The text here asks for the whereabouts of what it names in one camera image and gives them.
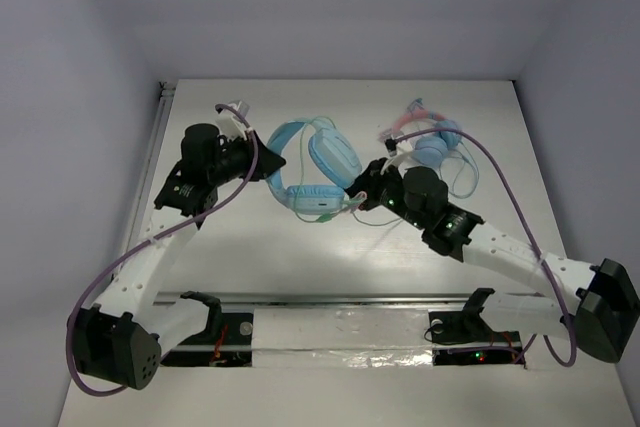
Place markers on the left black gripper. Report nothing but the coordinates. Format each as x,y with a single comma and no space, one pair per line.
253,156

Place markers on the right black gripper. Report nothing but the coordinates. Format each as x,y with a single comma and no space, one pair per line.
372,178

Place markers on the light blue headphones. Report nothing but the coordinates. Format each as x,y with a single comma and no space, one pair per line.
327,165

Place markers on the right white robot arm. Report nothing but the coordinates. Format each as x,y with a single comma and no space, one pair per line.
596,306

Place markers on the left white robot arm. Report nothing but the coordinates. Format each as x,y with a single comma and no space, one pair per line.
116,331

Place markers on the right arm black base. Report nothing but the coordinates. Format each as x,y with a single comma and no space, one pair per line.
461,338

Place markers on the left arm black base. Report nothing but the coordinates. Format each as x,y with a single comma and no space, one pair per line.
226,341

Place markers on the pink blue cat-ear headphones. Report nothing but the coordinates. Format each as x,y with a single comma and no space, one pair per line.
432,150

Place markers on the silver tape strip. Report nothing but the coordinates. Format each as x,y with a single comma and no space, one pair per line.
357,337

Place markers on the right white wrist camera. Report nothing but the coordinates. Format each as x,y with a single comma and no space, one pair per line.
397,155

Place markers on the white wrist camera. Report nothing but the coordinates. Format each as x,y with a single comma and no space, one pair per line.
231,120
397,155

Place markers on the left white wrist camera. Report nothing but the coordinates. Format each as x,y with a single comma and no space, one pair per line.
231,120

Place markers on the aluminium left side rail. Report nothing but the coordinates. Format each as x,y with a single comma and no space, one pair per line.
137,212

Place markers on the aluminium rail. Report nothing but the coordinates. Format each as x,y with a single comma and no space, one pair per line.
299,299
137,212

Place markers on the aluminium front rail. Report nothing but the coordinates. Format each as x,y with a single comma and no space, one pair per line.
299,299

